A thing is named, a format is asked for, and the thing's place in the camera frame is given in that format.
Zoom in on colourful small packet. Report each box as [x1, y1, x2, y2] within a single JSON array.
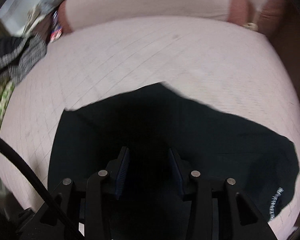
[[50, 11, 63, 43]]

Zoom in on black pants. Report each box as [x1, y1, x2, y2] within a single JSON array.
[[47, 83, 299, 220]]

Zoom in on pink sofa back cushion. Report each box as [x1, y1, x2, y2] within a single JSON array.
[[57, 0, 249, 33]]

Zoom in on pink and maroon bolster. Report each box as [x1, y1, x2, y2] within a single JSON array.
[[254, 0, 287, 38]]

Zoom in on black and white striped garment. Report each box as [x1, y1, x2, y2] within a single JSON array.
[[0, 34, 47, 85]]

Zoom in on black cable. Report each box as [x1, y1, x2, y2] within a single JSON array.
[[0, 130, 56, 205]]

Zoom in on cream knotted tassel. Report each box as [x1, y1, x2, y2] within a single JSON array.
[[243, 22, 258, 31]]

